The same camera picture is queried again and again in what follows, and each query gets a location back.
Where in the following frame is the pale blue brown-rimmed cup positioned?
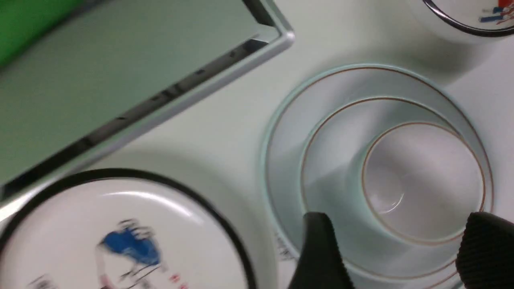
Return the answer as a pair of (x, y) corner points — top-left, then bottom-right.
(341, 122), (486, 246)

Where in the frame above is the small black-rimmed white bowl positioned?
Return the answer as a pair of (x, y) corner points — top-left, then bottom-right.
(405, 0), (514, 44)

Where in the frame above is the pale blue brown-rimmed bowl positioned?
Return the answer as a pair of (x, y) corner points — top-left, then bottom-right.
(299, 98), (466, 281)

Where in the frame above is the white spoon with label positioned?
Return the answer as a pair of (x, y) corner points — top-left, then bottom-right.
(274, 230), (297, 289)

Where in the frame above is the black-rimmed illustrated plate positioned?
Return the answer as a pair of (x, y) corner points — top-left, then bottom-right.
(1, 169), (257, 289)

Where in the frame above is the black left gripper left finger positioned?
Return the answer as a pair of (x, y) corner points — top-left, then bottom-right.
(288, 212), (355, 289)

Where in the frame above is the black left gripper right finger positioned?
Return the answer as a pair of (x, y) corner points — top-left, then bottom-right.
(456, 212), (514, 289)

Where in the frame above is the green backdrop cloth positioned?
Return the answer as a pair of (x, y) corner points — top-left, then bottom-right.
(0, 0), (84, 68)

